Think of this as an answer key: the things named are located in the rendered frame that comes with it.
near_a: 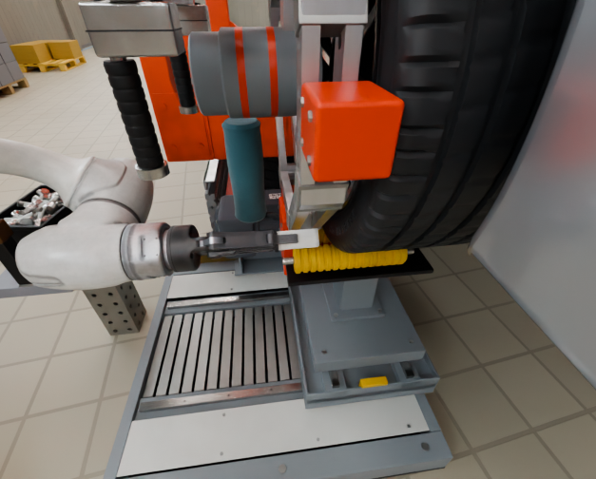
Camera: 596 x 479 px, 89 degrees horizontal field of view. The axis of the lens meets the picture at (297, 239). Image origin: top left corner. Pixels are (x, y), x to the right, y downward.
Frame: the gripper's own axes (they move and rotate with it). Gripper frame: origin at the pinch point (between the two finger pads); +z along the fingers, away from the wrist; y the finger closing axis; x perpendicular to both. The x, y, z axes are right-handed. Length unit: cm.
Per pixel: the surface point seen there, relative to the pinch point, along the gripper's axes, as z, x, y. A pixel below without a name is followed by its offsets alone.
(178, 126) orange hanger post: -31, 45, -45
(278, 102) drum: -1.3, 23.3, 2.2
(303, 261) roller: 2.2, -3.1, -12.8
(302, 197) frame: -0.1, 3.9, 12.2
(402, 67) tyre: 8.2, 11.4, 26.0
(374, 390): 20, -37, -32
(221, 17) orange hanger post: -26, 200, -164
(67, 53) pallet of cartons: -369, 476, -534
